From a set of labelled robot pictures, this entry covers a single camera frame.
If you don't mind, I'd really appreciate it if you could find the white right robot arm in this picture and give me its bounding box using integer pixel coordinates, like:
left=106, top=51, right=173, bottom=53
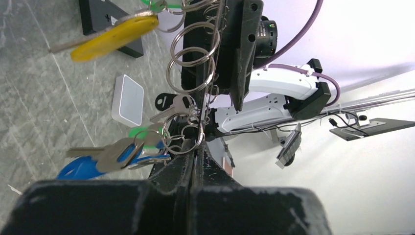
left=184, top=0, right=333, bottom=137

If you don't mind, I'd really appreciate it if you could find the yellow key tag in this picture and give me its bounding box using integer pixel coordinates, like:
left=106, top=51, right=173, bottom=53
left=70, top=15, right=159, bottom=62

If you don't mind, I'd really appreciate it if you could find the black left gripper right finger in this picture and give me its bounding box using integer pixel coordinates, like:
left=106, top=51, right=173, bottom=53
left=189, top=144, right=332, bottom=235

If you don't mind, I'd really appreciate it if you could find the green key tag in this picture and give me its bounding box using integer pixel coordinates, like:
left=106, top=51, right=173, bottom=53
left=128, top=126, right=164, bottom=149

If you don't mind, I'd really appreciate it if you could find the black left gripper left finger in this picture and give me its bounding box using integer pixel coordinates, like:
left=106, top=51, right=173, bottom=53
left=1, top=154, right=194, bottom=235

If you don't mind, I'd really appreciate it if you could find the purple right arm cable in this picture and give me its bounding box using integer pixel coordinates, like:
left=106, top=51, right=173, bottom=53
left=254, top=0, right=341, bottom=108

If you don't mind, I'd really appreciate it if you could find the blue key tag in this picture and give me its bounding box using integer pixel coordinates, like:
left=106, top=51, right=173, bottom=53
left=56, top=142, right=143, bottom=181
left=127, top=142, right=171, bottom=170

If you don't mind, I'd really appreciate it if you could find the black flat box with sticker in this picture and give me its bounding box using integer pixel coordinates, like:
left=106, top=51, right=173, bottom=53
left=78, top=0, right=144, bottom=59

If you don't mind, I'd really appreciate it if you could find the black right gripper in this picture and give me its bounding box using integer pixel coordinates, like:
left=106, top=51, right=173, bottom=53
left=181, top=0, right=277, bottom=111

